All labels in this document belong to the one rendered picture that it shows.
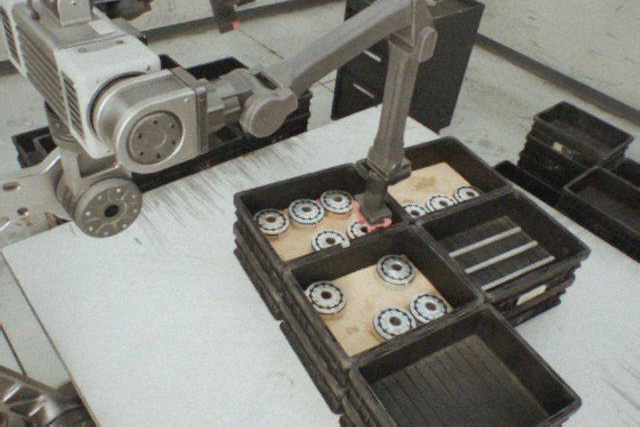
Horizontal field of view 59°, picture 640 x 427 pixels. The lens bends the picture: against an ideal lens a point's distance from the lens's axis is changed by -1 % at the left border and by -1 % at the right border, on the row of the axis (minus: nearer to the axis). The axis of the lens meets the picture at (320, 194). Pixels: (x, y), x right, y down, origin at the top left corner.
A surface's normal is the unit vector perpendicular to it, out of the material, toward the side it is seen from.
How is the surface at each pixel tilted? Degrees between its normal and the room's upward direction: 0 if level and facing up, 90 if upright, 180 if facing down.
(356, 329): 0
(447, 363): 0
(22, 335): 0
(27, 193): 90
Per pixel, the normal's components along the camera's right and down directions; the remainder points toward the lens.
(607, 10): -0.76, 0.35
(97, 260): 0.11, -0.77
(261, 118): 0.63, 0.61
